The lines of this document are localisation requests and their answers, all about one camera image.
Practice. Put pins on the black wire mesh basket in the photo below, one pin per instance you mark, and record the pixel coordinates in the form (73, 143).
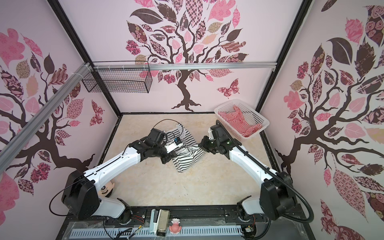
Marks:
(119, 77)

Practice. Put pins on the black white striped tank top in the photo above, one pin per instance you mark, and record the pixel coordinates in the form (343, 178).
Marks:
(189, 153)

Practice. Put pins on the aluminium rail wall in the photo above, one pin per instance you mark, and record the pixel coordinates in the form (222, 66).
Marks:
(12, 149)
(200, 66)

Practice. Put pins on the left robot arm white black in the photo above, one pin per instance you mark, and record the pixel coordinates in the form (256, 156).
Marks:
(81, 195)

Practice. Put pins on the cartoon boy plush head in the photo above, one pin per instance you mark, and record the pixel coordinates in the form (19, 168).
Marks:
(106, 190)

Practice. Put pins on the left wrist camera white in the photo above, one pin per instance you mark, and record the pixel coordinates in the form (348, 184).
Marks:
(175, 143)

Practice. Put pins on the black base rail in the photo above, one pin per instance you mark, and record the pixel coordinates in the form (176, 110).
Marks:
(228, 213)

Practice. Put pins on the aluminium rail left wall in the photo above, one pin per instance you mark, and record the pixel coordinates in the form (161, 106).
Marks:
(12, 149)

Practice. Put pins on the pink pig figurine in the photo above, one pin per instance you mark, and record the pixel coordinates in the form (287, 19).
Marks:
(175, 227)

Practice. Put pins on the white plastic laundry basket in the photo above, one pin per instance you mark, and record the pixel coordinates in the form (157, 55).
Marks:
(251, 116)

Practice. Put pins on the red white striped tank top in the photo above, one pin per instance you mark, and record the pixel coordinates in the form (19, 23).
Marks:
(237, 120)

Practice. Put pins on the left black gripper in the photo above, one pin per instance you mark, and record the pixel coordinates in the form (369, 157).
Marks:
(169, 156)

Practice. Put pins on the aluminium rail back wall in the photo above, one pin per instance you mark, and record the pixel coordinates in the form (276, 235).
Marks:
(200, 66)

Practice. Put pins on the silver white box device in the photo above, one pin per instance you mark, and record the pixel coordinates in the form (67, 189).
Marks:
(159, 222)

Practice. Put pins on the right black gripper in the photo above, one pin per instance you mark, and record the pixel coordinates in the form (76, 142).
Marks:
(204, 145)

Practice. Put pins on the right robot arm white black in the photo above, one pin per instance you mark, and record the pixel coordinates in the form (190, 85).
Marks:
(275, 198)

